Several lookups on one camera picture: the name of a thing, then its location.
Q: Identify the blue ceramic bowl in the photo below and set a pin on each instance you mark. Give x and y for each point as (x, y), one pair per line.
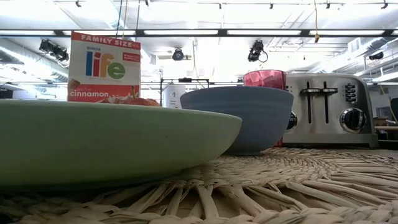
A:
(242, 118)

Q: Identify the pink faceted plastic tumbler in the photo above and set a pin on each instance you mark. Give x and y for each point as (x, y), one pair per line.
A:
(264, 77)

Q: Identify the pale green plate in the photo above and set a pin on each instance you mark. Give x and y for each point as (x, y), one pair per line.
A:
(109, 143)

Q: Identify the Life cinnamon cereal box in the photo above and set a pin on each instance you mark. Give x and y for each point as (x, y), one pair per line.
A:
(104, 68)

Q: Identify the round woven straw placemat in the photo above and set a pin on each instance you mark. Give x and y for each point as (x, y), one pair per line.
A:
(295, 186)

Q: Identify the stainless steel four-slot toaster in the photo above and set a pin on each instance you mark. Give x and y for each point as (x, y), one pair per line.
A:
(329, 118)

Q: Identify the black ceiling lamp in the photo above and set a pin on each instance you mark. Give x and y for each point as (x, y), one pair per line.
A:
(376, 56)

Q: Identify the black background rack frame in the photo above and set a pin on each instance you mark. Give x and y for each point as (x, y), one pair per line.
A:
(185, 80)

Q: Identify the round black ceiling camera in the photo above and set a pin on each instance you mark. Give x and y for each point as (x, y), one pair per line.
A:
(178, 54)

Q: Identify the black overhead frame bar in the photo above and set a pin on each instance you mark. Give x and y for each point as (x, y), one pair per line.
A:
(222, 32)

